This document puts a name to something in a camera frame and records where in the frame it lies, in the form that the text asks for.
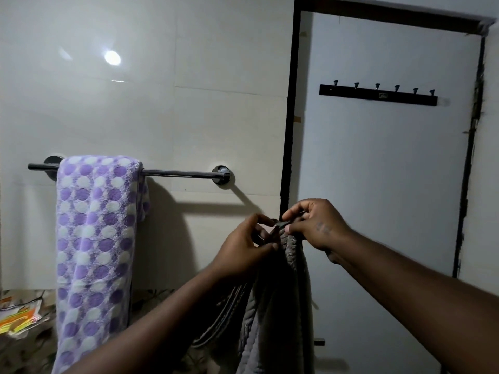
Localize grey ribbed towel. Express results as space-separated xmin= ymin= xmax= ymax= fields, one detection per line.
xmin=191 ymin=220 xmax=316 ymax=374

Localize person's right forearm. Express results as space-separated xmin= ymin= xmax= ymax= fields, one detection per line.
xmin=331 ymin=229 xmax=499 ymax=374

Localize person's left hand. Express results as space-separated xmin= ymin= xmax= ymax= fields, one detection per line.
xmin=210 ymin=212 xmax=281 ymax=283

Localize chrome towel bar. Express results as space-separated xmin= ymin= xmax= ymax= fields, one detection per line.
xmin=28 ymin=155 xmax=231 ymax=186

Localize orange yellow sachet packets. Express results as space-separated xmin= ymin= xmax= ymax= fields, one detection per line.
xmin=0 ymin=296 xmax=43 ymax=336

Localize black hook rack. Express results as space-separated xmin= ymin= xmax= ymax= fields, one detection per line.
xmin=319 ymin=79 xmax=439 ymax=107

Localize person's left forearm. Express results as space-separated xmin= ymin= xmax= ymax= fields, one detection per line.
xmin=64 ymin=264 xmax=242 ymax=374

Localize white door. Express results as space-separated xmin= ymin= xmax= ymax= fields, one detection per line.
xmin=291 ymin=11 xmax=482 ymax=374
xmin=279 ymin=0 xmax=496 ymax=374

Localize person's right hand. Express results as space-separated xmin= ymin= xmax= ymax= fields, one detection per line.
xmin=281 ymin=198 xmax=353 ymax=265

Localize purple dotted towel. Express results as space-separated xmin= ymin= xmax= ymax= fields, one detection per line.
xmin=51 ymin=154 xmax=151 ymax=374

